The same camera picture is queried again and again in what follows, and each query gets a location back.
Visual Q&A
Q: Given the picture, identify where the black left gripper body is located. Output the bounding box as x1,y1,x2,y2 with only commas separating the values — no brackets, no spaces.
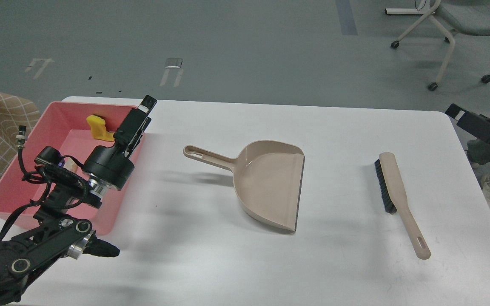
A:
82,144,135,190

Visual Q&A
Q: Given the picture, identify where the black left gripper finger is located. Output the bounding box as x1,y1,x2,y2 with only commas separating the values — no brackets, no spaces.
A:
124,95,157,158
114,108,148,149

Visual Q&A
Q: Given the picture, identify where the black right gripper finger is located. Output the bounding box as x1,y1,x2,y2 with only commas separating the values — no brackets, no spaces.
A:
457,112,490,144
445,103,487,120

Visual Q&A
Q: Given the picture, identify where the yellow sponge piece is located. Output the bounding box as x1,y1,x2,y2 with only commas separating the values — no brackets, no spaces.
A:
86,115,115,142

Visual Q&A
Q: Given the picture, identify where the beige hand brush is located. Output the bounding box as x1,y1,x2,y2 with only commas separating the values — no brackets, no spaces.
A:
374,152,431,260

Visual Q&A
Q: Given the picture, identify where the beige plastic dustpan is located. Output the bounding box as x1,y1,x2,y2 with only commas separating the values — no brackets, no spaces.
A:
183,140,305,232

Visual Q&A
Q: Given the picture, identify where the toast bread slice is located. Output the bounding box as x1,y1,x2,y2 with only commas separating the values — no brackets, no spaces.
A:
63,157,79,173

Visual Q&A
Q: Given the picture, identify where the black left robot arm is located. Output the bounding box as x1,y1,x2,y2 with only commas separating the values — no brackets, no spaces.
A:
0,95,157,305

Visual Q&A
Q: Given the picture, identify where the pink plastic bin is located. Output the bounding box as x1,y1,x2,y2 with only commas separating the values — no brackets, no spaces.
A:
0,102,132,236

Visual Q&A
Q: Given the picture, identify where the silver floor plate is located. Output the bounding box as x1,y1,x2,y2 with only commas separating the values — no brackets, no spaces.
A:
165,57,183,68

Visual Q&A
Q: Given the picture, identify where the grey office chair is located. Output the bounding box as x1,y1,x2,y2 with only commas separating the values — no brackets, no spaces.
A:
390,0,490,92

